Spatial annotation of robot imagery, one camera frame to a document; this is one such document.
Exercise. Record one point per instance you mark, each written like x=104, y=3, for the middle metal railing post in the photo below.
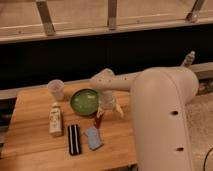
x=112, y=14

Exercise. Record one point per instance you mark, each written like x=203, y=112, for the metal railing post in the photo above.
x=192, y=16
x=112, y=14
x=45, y=17

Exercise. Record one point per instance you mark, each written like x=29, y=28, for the green ceramic bowl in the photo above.
x=85, y=102

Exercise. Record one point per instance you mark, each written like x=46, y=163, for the blue sponge cloth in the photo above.
x=94, y=140

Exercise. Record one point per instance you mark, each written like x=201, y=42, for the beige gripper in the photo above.
x=108, y=101

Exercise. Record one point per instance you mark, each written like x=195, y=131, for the white squeeze bottle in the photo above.
x=55, y=121

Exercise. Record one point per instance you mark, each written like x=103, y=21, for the left metal railing post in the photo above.
x=45, y=17

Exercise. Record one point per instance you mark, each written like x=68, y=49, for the right metal railing post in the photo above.
x=192, y=16

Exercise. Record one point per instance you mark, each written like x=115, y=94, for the clear plastic cup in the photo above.
x=56, y=88

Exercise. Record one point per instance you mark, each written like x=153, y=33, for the small bottle on ledge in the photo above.
x=188, y=60

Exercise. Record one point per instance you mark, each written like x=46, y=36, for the black striped rectangular block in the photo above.
x=74, y=139

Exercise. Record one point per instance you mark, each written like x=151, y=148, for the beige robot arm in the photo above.
x=157, y=103

